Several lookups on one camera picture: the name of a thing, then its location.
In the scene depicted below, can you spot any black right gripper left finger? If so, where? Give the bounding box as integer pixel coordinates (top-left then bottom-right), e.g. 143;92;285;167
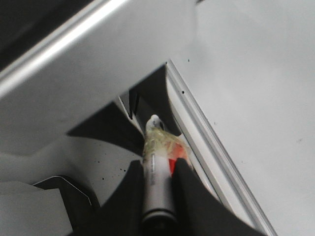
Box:
71;160;144;236

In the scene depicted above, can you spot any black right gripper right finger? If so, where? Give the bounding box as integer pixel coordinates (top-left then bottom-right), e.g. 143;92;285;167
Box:
172;158;263;236

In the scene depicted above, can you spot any white black whiteboard marker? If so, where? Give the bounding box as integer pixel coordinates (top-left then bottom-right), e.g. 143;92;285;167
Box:
142;115;189;226

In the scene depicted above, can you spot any red round magnet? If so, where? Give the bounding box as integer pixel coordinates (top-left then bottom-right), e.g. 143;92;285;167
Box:
168;144;188;174

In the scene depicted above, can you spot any white whiteboard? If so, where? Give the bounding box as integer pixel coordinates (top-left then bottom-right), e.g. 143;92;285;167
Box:
0;0;315;236

